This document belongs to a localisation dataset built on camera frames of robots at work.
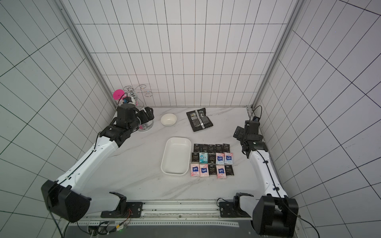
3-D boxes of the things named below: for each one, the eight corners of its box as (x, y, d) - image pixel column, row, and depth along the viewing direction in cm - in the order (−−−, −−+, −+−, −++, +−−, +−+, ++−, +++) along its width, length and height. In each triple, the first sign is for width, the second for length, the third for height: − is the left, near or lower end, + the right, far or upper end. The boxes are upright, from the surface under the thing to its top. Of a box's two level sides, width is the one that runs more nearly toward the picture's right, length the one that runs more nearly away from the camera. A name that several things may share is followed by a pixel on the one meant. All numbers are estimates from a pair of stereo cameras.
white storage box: (161, 177, 85) (159, 173, 81) (166, 141, 101) (164, 137, 96) (191, 177, 85) (191, 173, 81) (191, 141, 101) (191, 137, 96)
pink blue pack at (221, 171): (217, 178, 85) (217, 177, 83) (215, 166, 89) (216, 165, 87) (225, 178, 85) (226, 177, 83) (224, 167, 89) (224, 165, 87)
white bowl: (161, 127, 108) (160, 123, 104) (163, 118, 114) (162, 113, 110) (176, 127, 108) (175, 123, 104) (177, 118, 114) (176, 113, 110)
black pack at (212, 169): (208, 175, 86) (209, 173, 84) (208, 165, 90) (208, 164, 88) (216, 175, 86) (217, 173, 84) (215, 165, 90) (216, 164, 88)
